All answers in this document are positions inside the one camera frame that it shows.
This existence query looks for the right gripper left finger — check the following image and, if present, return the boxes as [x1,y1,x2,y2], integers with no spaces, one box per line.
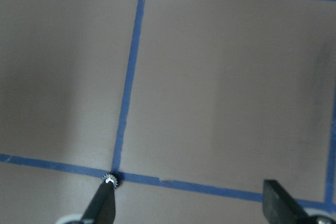
[79,181,116,224]

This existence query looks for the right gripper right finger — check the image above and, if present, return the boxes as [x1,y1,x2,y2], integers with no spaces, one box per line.
[262,179,315,224]

